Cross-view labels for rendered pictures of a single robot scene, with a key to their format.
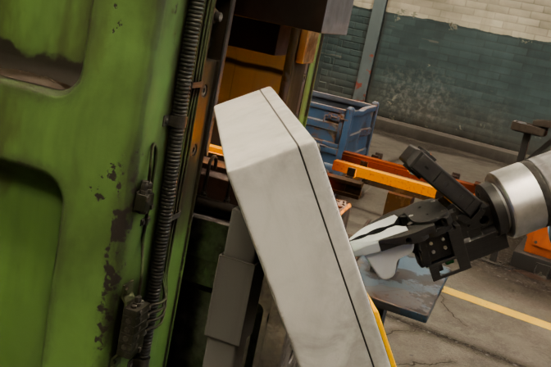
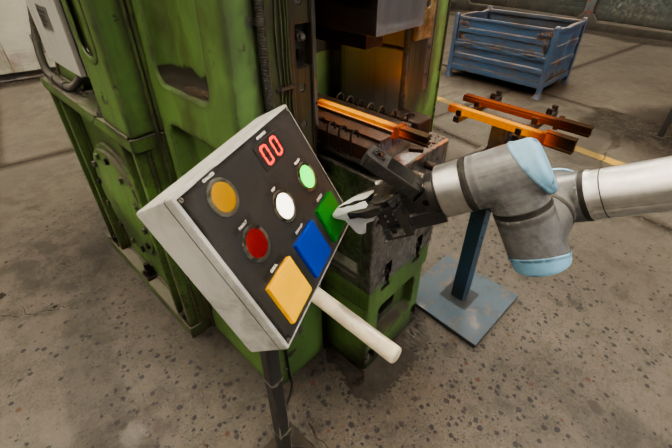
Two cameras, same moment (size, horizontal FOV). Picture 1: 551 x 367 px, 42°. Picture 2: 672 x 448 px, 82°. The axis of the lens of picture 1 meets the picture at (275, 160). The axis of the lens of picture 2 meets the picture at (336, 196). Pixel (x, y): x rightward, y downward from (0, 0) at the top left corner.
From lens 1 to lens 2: 0.55 m
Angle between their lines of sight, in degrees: 33
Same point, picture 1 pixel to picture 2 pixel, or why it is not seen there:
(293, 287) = (197, 277)
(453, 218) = (396, 202)
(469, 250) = (416, 221)
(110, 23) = (210, 62)
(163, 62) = (244, 84)
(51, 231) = not seen: hidden behind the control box
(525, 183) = (449, 181)
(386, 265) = (358, 226)
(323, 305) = (217, 289)
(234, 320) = not seen: hidden behind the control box
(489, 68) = not seen: outside the picture
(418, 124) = (638, 24)
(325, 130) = (537, 45)
